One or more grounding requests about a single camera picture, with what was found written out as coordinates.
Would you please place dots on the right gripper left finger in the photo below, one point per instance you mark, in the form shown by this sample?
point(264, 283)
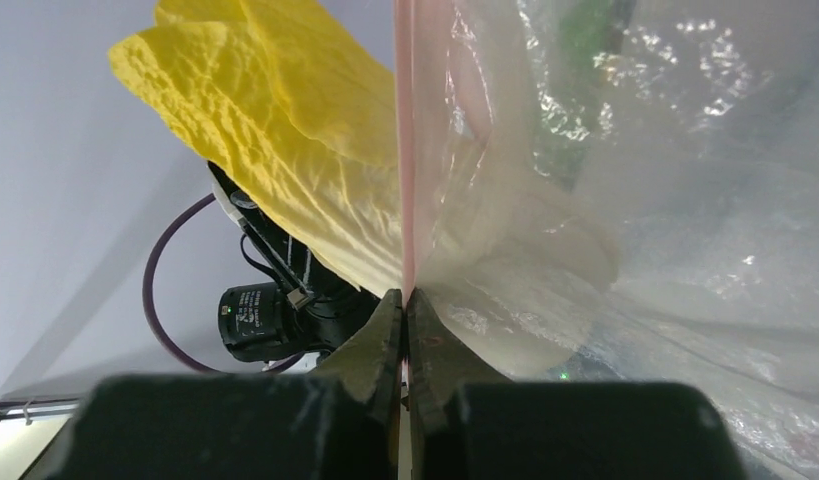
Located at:
point(368, 365)

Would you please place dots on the clear zip top bag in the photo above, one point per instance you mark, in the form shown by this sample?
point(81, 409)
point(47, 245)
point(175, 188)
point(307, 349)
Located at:
point(623, 190)

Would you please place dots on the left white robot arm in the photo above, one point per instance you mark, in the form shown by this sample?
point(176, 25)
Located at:
point(303, 307)

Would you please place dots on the yellow napa cabbage toy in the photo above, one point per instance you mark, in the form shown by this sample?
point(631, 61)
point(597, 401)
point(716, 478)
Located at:
point(303, 132)

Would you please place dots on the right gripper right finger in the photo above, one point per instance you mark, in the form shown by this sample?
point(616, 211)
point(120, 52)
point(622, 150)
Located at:
point(446, 378)

